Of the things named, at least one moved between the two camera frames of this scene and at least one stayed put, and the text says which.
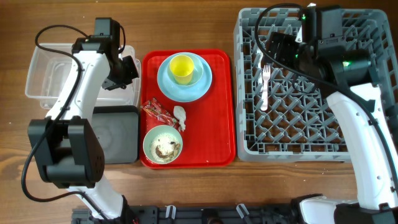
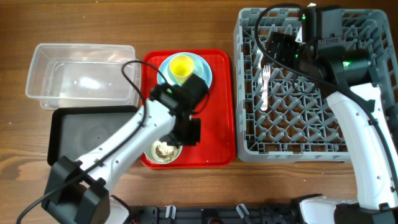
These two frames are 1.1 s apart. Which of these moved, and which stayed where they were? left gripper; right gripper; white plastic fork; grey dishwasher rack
Moved: left gripper
Stayed: right gripper; white plastic fork; grey dishwasher rack
